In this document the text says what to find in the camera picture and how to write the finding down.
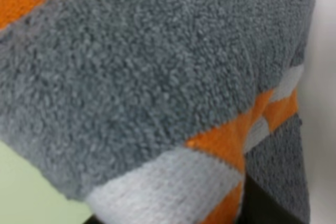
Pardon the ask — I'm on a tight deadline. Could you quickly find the grey towel with orange dots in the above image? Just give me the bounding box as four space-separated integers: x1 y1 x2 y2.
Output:
1 0 315 223

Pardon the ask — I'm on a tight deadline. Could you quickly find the light green plastic tray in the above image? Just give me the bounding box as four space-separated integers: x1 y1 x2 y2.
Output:
1 143 91 224

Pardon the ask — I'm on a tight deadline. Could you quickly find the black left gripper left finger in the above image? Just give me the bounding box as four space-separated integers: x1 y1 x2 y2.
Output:
83 215 104 224

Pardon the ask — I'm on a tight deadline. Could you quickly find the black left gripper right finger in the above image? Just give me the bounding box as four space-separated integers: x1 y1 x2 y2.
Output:
236 174 307 224

